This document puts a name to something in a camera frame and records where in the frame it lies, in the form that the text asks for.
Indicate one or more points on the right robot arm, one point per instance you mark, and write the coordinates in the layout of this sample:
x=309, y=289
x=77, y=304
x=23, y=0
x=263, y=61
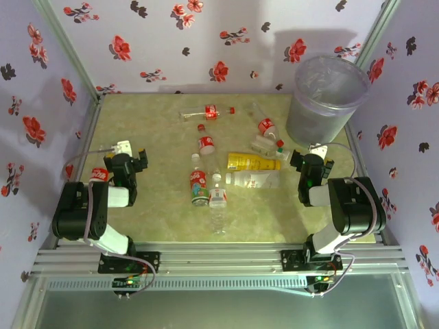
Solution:
x=353, y=205

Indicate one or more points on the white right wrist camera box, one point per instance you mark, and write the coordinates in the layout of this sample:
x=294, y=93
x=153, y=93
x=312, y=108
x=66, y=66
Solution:
x=318, y=150

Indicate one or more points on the white plastic bottle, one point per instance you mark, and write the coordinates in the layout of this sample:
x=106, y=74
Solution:
x=254, y=180

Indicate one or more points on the red soda can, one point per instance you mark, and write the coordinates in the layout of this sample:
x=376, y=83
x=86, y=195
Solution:
x=99, y=174

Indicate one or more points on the right circuit board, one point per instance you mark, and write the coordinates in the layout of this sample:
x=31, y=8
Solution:
x=320, y=279

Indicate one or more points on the grey metal panel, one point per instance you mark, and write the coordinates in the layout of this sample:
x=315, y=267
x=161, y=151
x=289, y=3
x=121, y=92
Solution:
x=219, y=312

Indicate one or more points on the clear bottle red label red cap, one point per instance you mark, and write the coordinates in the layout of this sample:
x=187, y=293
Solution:
x=267, y=125
x=211, y=112
x=206, y=144

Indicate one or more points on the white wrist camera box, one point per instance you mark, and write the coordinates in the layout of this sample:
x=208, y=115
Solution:
x=318, y=150
x=122, y=146

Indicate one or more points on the left circuit board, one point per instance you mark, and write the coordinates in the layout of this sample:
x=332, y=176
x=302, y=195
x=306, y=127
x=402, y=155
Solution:
x=123, y=282

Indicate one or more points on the crushed clear bottle green cap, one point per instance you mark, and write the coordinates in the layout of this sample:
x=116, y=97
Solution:
x=269, y=149

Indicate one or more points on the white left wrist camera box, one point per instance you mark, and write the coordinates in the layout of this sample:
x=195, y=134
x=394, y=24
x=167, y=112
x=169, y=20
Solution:
x=122, y=146

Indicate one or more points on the circuit board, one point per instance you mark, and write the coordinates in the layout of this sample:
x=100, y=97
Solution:
x=320, y=279
x=123, y=282

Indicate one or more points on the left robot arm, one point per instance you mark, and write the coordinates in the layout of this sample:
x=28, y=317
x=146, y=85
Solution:
x=79, y=212

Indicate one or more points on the bottle green red label white cap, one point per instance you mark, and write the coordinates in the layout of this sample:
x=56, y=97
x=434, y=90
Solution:
x=199, y=185

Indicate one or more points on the aluminium cross rails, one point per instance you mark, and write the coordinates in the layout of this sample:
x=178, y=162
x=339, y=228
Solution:
x=223, y=257

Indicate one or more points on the yellow plastic bottle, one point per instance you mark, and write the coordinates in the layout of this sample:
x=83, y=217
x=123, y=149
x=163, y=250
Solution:
x=252, y=161

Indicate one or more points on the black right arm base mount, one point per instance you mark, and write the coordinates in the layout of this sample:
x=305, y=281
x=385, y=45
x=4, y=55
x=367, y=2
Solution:
x=291, y=260

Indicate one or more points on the translucent plastic bin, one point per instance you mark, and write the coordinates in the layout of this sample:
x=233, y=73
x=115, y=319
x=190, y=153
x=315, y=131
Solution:
x=319, y=120

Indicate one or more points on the clear water bottle white cap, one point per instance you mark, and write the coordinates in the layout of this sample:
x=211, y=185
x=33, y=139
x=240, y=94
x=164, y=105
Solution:
x=217, y=197

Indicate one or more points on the aluminium frame post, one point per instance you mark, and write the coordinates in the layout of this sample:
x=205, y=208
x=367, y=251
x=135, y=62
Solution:
x=377, y=31
x=65, y=44

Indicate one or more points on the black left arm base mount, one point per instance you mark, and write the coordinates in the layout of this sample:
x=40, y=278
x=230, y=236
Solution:
x=151, y=262

